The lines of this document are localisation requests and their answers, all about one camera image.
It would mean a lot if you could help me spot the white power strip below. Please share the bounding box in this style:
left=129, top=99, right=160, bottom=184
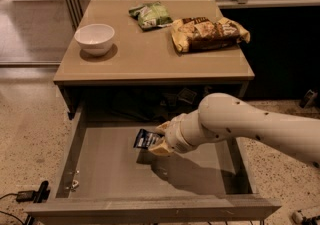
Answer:
left=292, top=206, right=320, bottom=225

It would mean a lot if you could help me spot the white ceramic bowl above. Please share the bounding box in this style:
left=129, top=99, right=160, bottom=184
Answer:
left=74, top=24, right=115, bottom=56

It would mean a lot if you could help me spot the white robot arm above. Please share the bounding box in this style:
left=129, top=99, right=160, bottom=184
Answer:
left=148, top=93, right=320, bottom=167

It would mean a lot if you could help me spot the grey cabinet with counter top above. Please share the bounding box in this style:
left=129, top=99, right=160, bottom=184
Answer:
left=54, top=0, right=254, bottom=113

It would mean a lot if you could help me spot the yellow brown snack bag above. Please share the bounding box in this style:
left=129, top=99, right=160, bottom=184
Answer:
left=171, top=17, right=251, bottom=53

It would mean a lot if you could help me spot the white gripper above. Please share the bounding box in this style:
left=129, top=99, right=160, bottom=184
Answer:
left=148, top=111, right=209, bottom=156

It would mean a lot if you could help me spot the open grey top drawer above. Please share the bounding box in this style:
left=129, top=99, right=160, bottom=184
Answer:
left=26, top=105, right=280, bottom=225

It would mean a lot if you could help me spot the green chip bag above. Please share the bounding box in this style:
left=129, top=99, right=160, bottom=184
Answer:
left=129, top=1, right=173, bottom=31

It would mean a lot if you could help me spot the small dark device on floor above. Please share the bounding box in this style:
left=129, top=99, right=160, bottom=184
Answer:
left=299, top=90, right=318, bottom=108

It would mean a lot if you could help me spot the blue rxbar blueberry wrapper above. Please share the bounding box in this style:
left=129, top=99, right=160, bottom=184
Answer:
left=133, top=129, right=162, bottom=149

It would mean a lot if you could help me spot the black power adapter with cable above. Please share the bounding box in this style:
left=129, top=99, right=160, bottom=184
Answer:
left=0, top=180, right=52, bottom=225

